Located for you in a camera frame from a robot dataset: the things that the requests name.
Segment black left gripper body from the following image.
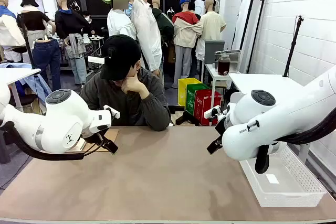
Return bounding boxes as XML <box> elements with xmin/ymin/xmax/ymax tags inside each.
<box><xmin>82</xmin><ymin>126</ymin><xmax>110</xmax><ymax>145</ymax></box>

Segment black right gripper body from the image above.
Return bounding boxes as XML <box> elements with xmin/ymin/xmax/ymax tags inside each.
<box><xmin>214</xmin><ymin>117</ymin><xmax>229</xmax><ymax>137</ymax></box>

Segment brown spiral notebook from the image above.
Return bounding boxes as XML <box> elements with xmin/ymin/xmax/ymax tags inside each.
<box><xmin>65</xmin><ymin>128</ymin><xmax>119</xmax><ymax>153</ymax></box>

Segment person's left forearm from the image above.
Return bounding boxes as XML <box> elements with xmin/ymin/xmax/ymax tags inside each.
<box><xmin>135</xmin><ymin>91</ymin><xmax>172</xmax><ymax>132</ymax></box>

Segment person's left hand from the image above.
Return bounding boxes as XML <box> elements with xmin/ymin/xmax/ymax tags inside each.
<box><xmin>121</xmin><ymin>75</ymin><xmax>150</xmax><ymax>100</ymax></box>

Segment red recycling bin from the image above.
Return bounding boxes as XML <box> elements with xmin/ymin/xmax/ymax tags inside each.
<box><xmin>193</xmin><ymin>89</ymin><xmax>223</xmax><ymax>126</ymax></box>

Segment black floor stand base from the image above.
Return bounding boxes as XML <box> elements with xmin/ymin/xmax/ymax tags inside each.
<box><xmin>167</xmin><ymin>105</ymin><xmax>201</xmax><ymax>126</ymax></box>

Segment green recycling bin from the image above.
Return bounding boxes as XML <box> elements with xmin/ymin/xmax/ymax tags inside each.
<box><xmin>185</xmin><ymin>83</ymin><xmax>211</xmax><ymax>116</ymax></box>

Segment person in grey jacket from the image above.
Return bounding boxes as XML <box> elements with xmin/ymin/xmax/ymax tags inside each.
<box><xmin>80</xmin><ymin>34</ymin><xmax>172</xmax><ymax>132</ymax></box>

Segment yellow recycling bin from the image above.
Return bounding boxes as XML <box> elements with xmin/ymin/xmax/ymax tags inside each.
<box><xmin>177</xmin><ymin>77</ymin><xmax>203</xmax><ymax>107</ymax></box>

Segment small white side table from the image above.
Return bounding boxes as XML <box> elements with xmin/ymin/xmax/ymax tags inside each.
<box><xmin>204</xmin><ymin>63</ymin><xmax>241</xmax><ymax>104</ymax></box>

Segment glass jar brown liquid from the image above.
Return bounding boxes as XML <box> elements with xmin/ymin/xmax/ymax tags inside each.
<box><xmin>217</xmin><ymin>53</ymin><xmax>232</xmax><ymax>76</ymax></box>

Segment large white table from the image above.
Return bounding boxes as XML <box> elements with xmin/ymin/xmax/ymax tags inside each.
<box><xmin>228</xmin><ymin>72</ymin><xmax>312</xmax><ymax>164</ymax></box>

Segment white label in basket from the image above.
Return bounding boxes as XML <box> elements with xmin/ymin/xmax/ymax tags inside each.
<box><xmin>265</xmin><ymin>173</ymin><xmax>280</xmax><ymax>185</ymax></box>

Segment blue cloth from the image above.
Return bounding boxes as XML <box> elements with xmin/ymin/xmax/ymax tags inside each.
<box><xmin>0</xmin><ymin>62</ymin><xmax>53</xmax><ymax>104</ymax></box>

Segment metal tray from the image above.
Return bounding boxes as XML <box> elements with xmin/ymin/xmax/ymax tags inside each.
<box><xmin>214</xmin><ymin>49</ymin><xmax>242</xmax><ymax>63</ymax></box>

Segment grey box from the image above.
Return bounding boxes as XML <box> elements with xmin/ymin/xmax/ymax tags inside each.
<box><xmin>204</xmin><ymin>39</ymin><xmax>226</xmax><ymax>65</ymax></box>

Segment white perforated plastic basket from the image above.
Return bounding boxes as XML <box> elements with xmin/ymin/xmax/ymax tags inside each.
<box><xmin>239</xmin><ymin>142</ymin><xmax>328</xmax><ymax>208</ymax></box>

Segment black baseball cap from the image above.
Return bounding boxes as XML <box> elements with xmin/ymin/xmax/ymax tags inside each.
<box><xmin>99</xmin><ymin>34</ymin><xmax>142</xmax><ymax>81</ymax></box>

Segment grey stool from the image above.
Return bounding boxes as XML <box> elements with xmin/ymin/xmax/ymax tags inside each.
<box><xmin>0</xmin><ymin>129</ymin><xmax>13</xmax><ymax>165</ymax></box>

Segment mannequin black top jeans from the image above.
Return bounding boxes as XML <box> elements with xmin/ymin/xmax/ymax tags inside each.
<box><xmin>16</xmin><ymin>0</ymin><xmax>61</xmax><ymax>91</ymax></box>

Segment white desk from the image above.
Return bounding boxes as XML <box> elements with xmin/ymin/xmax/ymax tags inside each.
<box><xmin>0</xmin><ymin>67</ymin><xmax>42</xmax><ymax>112</ymax></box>

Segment mannequin red cream jacket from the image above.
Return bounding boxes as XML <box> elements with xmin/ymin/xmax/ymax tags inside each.
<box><xmin>172</xmin><ymin>0</ymin><xmax>204</xmax><ymax>89</ymax></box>

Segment mannequin cream shirt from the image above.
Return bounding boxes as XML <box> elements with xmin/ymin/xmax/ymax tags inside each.
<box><xmin>200</xmin><ymin>0</ymin><xmax>227</xmax><ymax>41</ymax></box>

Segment black tripod pole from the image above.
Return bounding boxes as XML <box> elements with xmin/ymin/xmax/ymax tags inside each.
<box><xmin>282</xmin><ymin>15</ymin><xmax>305</xmax><ymax>78</ymax></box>

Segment black stand pole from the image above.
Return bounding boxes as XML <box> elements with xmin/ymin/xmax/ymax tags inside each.
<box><xmin>16</xmin><ymin>13</ymin><xmax>36</xmax><ymax>70</ymax></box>

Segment masked background person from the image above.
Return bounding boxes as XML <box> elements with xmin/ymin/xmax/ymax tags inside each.
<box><xmin>81</xmin><ymin>10</ymin><xmax>96</xmax><ymax>36</ymax></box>

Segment mannequin black sweater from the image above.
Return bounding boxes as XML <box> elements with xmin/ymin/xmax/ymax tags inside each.
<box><xmin>54</xmin><ymin>0</ymin><xmax>93</xmax><ymax>86</ymax></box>

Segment mannequin white shirt green hat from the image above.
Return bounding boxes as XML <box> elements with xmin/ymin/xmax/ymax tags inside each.
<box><xmin>101</xmin><ymin>0</ymin><xmax>138</xmax><ymax>41</ymax></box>

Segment mannequin dark green jacket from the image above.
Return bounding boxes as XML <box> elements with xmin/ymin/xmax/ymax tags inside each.
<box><xmin>151</xmin><ymin>0</ymin><xmax>175</xmax><ymax>45</ymax></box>

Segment tall haired mannequin white shirt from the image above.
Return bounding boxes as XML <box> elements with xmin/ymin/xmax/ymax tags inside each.
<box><xmin>130</xmin><ymin>0</ymin><xmax>164</xmax><ymax>78</ymax></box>

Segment white hooded figure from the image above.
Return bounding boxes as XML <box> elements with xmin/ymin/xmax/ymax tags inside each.
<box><xmin>194</xmin><ymin>0</ymin><xmax>206</xmax><ymax>17</ymax></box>

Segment mannequin blue white jacket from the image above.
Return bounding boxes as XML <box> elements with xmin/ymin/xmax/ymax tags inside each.
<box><xmin>0</xmin><ymin>0</ymin><xmax>26</xmax><ymax>62</ymax></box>

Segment black bucket hat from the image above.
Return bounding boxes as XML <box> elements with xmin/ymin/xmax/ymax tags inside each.
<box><xmin>20</xmin><ymin>0</ymin><xmax>40</xmax><ymax>8</ymax></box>

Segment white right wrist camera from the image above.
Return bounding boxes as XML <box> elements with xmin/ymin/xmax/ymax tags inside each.
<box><xmin>204</xmin><ymin>105</ymin><xmax>223</xmax><ymax>120</ymax></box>

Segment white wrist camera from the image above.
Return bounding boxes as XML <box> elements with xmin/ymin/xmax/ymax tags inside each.
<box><xmin>204</xmin><ymin>105</ymin><xmax>223</xmax><ymax>120</ymax></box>
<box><xmin>103</xmin><ymin>104</ymin><xmax>121</xmax><ymax>120</ymax></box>

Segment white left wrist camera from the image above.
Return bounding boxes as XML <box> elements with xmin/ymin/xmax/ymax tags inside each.
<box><xmin>103</xmin><ymin>104</ymin><xmax>121</xmax><ymax>120</ymax></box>

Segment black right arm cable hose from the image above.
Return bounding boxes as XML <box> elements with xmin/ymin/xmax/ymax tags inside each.
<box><xmin>254</xmin><ymin>113</ymin><xmax>336</xmax><ymax>175</ymax></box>

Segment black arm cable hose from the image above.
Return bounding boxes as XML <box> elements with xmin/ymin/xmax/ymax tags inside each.
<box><xmin>254</xmin><ymin>113</ymin><xmax>336</xmax><ymax>175</ymax></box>
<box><xmin>0</xmin><ymin>121</ymin><xmax>85</xmax><ymax>161</ymax></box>

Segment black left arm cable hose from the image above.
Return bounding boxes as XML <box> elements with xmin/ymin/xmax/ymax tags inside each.
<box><xmin>0</xmin><ymin>121</ymin><xmax>85</xmax><ymax>161</ymax></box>

